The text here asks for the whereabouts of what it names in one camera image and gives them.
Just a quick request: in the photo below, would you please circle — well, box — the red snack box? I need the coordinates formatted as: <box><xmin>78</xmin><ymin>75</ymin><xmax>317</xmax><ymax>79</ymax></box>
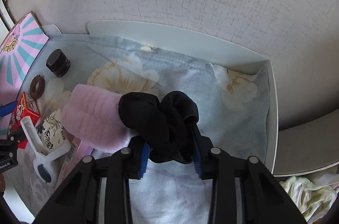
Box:
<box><xmin>8</xmin><ymin>92</ymin><xmax>40</xmax><ymax>149</ymax></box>

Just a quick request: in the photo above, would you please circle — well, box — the brown hair scrunchie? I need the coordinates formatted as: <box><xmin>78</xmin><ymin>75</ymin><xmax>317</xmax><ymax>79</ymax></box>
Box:
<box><xmin>29</xmin><ymin>75</ymin><xmax>45</xmax><ymax>100</ymax></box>

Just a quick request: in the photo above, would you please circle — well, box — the large white plastic clip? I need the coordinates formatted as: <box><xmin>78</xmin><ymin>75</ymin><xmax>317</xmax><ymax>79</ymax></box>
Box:
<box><xmin>20</xmin><ymin>117</ymin><xmax>71</xmax><ymax>187</ymax></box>

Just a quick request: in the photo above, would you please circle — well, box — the white tissue pack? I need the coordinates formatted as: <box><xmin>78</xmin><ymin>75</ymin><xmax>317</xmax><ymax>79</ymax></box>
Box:
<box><xmin>36</xmin><ymin>109</ymin><xmax>71</xmax><ymax>158</ymax></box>

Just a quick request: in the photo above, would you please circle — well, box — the black cloth scrunchie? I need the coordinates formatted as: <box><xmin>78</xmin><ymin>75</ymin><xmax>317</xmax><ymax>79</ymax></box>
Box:
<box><xmin>118</xmin><ymin>91</ymin><xmax>199</xmax><ymax>164</ymax></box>

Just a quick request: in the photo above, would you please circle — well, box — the cardboard box pink lining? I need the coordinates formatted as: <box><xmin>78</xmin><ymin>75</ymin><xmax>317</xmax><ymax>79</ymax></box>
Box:
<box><xmin>0</xmin><ymin>11</ymin><xmax>50</xmax><ymax>140</ymax></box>

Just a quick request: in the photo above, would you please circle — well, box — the yellow green blanket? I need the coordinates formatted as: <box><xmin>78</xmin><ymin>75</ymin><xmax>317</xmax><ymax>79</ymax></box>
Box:
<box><xmin>279</xmin><ymin>176</ymin><xmax>338</xmax><ymax>223</ymax></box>

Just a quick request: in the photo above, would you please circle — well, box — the black cosmetic jar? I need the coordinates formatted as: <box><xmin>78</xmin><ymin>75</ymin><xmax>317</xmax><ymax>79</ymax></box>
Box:
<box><xmin>46</xmin><ymin>49</ymin><xmax>71</xmax><ymax>77</ymax></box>

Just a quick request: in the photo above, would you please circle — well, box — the floral light blue cloth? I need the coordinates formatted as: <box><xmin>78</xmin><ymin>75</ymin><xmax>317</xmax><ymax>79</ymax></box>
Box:
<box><xmin>4</xmin><ymin>33</ymin><xmax>271</xmax><ymax>224</ymax></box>

